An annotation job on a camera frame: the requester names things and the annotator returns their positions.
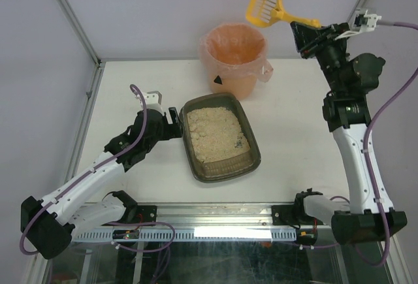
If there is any yellow litter scoop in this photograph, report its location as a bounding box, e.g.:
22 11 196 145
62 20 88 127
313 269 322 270
246 0 321 28

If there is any grey plastic litter box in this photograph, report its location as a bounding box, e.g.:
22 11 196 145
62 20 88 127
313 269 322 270
180 93 261 183

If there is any orange trash bin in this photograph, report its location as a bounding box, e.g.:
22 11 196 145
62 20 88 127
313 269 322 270
206 71 257 100

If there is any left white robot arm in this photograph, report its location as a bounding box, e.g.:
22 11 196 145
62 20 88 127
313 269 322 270
20 107 182 259

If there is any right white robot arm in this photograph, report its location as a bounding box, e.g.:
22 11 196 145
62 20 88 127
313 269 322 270
290 15 408 245

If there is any beige cat litter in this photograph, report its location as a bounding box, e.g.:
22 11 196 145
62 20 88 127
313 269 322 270
187 107 250 163

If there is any pink plastic bin liner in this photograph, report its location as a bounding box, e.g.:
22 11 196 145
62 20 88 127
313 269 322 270
199 23 273 82

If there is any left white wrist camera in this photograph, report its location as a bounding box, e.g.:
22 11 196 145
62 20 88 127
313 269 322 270
135 91 164 115

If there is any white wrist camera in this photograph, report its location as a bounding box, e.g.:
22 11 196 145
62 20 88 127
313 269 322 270
336 8 382 40
135 91 164 115

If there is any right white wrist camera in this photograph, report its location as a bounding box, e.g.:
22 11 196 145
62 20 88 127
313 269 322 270
336 8 382 40

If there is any left aluminium frame post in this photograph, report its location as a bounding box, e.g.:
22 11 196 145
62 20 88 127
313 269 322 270
40 0 103 66

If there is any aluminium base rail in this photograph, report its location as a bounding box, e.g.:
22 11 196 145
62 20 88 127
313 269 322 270
71 201 314 232

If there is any white slotted cable duct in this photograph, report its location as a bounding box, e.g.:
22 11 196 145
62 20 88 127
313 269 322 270
75 227 297 243

